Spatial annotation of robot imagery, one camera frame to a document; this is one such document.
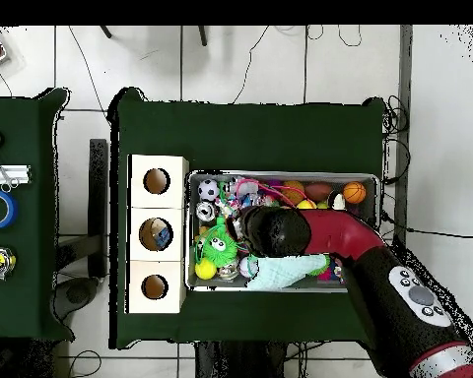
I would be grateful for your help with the mint green cloth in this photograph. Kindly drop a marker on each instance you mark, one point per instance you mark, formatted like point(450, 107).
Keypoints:
point(283, 271)

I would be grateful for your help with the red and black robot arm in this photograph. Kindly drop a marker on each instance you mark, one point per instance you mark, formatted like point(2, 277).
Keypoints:
point(339, 232)

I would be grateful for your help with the wooden box with three holes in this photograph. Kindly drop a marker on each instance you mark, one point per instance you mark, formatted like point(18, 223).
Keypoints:
point(157, 208)

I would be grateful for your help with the crushed silver can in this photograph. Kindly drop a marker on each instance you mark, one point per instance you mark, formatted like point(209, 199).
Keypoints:
point(205, 211)

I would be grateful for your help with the black and white soccer ball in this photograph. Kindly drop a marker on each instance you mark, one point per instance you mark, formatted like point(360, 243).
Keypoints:
point(209, 189)

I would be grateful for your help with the green spiky monster toy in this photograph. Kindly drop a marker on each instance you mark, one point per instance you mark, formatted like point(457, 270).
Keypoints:
point(218, 248)

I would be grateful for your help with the white baseball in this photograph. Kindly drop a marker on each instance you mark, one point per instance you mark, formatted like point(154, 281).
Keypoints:
point(246, 267)

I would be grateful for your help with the yellow ball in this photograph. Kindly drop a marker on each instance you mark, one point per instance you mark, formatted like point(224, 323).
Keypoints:
point(205, 270)

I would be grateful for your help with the dark green table cloth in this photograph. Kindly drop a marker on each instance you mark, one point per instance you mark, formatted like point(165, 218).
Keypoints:
point(240, 134)
point(19, 307)

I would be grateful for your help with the brown football toy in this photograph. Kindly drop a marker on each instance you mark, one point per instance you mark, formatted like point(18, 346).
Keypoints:
point(318, 191)

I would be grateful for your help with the cream yellow cloth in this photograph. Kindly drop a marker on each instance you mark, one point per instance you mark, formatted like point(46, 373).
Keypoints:
point(339, 202)

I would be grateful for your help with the orange basketball toy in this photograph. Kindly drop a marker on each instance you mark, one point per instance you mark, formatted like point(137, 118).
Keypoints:
point(354, 192)

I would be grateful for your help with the black tripod leg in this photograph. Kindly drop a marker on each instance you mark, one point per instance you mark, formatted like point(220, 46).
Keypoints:
point(203, 36)
point(106, 32)

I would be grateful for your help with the blue tape roll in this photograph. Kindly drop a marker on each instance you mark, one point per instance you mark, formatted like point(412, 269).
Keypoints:
point(12, 208)

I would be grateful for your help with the silver scissors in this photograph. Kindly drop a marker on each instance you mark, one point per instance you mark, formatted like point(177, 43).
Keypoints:
point(0, 168)

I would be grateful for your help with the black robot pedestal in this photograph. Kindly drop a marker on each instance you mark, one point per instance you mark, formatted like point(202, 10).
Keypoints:
point(240, 362)

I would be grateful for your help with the aluminium rail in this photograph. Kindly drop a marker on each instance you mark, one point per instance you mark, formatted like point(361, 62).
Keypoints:
point(19, 174)

